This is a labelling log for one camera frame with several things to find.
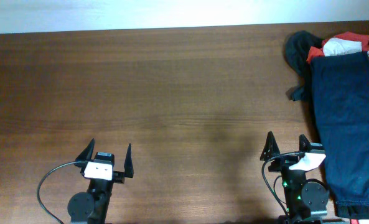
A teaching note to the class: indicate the navy blue shorts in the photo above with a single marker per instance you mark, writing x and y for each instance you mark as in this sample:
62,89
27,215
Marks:
340,93

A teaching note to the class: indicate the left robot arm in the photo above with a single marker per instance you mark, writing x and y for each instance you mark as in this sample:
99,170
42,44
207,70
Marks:
91,206

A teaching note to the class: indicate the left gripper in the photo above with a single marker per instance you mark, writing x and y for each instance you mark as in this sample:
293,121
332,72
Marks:
119,177

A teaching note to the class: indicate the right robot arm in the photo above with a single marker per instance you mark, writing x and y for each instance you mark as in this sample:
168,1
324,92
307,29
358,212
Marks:
305,200

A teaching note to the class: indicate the red and white shirt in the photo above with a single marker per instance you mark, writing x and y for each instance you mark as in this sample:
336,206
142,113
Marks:
341,44

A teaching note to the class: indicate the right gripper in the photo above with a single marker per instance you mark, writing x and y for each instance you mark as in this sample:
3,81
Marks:
277,167

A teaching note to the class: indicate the black garment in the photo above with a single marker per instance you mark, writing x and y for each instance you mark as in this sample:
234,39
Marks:
296,50

